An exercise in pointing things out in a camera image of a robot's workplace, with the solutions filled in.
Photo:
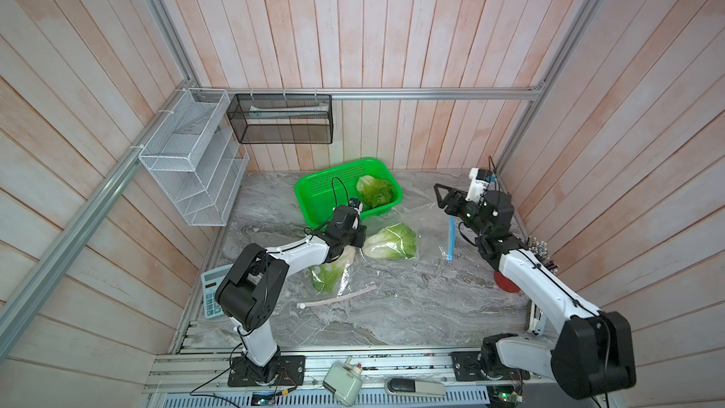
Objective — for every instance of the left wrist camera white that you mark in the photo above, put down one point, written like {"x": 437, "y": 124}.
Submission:
{"x": 356, "y": 204}

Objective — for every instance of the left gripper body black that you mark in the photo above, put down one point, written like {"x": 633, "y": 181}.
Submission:
{"x": 355, "y": 237}

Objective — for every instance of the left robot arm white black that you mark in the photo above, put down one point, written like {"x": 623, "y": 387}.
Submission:
{"x": 250, "y": 291}

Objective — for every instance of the clear zip bag blue seal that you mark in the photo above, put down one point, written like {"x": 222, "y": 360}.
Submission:
{"x": 432, "y": 226}

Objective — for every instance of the aluminium rail left wall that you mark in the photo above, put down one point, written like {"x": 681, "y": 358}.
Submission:
{"x": 28, "y": 299}

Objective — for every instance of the white box device front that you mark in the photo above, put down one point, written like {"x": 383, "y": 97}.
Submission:
{"x": 344, "y": 381}

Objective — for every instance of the black mesh wall basket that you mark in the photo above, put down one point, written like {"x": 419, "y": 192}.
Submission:
{"x": 282, "y": 119}

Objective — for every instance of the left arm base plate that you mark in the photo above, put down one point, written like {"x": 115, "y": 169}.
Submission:
{"x": 284, "y": 370}

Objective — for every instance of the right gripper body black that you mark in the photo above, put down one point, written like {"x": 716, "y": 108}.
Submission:
{"x": 469, "y": 215}

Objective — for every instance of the teal calculator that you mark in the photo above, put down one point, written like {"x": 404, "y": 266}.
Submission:
{"x": 211, "y": 280}

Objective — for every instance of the aluminium rail back wall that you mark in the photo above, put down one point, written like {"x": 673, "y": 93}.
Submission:
{"x": 475, "y": 93}

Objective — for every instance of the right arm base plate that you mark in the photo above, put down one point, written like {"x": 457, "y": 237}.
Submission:
{"x": 473, "y": 366}

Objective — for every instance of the aluminium rail wall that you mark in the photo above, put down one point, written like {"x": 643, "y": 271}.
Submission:
{"x": 28, "y": 299}
{"x": 475, "y": 93}

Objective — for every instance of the green plastic basket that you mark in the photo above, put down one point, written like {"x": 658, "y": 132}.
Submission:
{"x": 320, "y": 193}

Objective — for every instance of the chinese cabbage in dotted bag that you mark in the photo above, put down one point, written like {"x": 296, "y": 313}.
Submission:
{"x": 332, "y": 278}

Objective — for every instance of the white wire mesh shelf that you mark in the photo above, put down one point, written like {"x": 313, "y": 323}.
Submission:
{"x": 195, "y": 158}

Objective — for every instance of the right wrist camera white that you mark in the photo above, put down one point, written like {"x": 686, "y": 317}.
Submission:
{"x": 480, "y": 180}

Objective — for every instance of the chinese cabbage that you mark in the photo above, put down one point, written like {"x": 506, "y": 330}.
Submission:
{"x": 394, "y": 242}
{"x": 375, "y": 192}
{"x": 332, "y": 278}

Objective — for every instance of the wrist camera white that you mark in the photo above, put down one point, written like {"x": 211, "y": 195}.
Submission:
{"x": 480, "y": 180}
{"x": 356, "y": 204}

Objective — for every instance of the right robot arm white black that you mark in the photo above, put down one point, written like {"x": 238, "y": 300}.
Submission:
{"x": 593, "y": 354}

